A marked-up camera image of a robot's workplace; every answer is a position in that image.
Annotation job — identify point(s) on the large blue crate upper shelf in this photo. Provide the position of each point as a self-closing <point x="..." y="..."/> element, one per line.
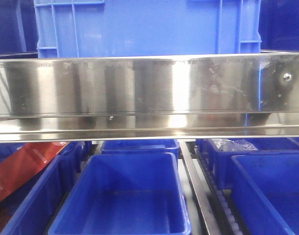
<point x="115" y="28"/>

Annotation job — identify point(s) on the blue bin centre rear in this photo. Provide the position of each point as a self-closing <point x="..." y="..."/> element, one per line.
<point x="141" y="146"/>

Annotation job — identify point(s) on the blue bin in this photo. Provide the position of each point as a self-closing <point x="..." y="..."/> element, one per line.
<point x="125" y="194"/>
<point x="141" y="146"/>
<point x="29" y="209"/>
<point x="219" y="163"/>
<point x="265" y="191"/>

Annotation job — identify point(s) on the blue bin centre front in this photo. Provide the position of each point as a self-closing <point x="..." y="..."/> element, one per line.
<point x="125" y="194"/>

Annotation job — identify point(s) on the blue bin right rear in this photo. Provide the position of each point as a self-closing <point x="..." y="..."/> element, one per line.
<point x="219" y="163"/>

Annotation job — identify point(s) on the clear plastic bag in bin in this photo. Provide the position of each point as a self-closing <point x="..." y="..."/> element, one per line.
<point x="233" y="145"/>

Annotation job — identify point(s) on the metal roller track divider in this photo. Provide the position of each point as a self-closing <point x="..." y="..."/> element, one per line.
<point x="209" y="209"/>

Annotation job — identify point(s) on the red packaging bag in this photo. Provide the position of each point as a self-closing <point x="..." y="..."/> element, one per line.
<point x="24" y="164"/>

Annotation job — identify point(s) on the blue bin right front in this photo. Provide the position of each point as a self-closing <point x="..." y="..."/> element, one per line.
<point x="265" y="191"/>

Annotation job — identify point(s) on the blue bin left front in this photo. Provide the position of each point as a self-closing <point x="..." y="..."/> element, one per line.
<point x="29" y="209"/>

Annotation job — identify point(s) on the stainless steel shelf rail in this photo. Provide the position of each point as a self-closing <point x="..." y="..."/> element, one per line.
<point x="151" y="97"/>

